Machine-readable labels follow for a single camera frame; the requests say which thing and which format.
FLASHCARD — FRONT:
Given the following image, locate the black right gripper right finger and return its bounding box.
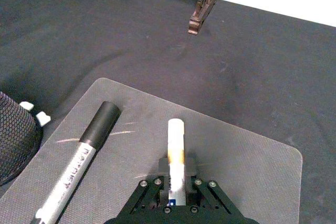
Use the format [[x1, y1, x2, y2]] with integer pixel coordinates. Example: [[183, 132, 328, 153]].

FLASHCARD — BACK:
[[184, 155, 239, 216]]

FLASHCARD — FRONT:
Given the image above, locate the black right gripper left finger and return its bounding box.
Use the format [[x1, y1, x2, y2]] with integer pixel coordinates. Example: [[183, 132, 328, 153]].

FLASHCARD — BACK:
[[122, 157, 172, 215]]

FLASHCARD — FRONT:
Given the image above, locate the white marker pen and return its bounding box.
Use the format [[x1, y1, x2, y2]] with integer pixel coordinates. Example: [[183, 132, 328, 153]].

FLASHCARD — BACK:
[[167, 118, 188, 207]]

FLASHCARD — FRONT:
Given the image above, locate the grey textured mat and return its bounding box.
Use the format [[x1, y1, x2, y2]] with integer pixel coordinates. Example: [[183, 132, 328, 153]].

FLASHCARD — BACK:
[[0, 77, 303, 224]]

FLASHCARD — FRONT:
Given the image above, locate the black capped grey marker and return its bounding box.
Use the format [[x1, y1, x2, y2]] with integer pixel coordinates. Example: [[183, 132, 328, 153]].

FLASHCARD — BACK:
[[29, 101, 122, 224]]

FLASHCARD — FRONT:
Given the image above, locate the small white plastic piece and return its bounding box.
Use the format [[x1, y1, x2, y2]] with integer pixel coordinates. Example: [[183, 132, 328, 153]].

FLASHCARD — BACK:
[[19, 101, 51, 125]]

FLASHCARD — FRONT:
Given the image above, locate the black table cloth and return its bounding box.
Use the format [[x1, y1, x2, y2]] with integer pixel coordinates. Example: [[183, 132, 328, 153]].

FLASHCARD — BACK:
[[0, 0, 336, 224]]

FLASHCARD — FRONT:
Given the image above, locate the black mesh pen holder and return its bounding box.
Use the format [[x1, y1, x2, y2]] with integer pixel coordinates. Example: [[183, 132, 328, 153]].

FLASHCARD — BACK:
[[0, 91, 44, 187]]

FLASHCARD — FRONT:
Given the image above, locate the brown carved wooden stand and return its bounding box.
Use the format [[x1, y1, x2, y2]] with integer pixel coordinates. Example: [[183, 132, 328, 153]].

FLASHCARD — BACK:
[[45, 0, 221, 36]]

